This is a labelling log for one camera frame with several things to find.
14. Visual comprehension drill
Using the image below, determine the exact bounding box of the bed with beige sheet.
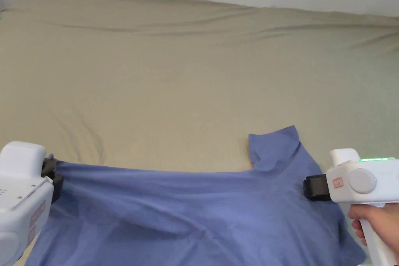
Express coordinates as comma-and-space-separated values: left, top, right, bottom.
0, 0, 399, 266

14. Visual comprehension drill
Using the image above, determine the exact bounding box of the person's right hand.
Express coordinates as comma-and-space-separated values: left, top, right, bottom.
348, 202, 399, 251

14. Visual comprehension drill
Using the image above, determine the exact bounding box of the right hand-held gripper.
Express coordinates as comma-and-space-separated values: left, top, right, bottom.
304, 149, 399, 266

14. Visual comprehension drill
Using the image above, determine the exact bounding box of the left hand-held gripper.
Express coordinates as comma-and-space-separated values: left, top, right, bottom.
0, 141, 65, 263

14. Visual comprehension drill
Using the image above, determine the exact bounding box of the blue shirt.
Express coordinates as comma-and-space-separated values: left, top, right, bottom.
24, 125, 367, 266

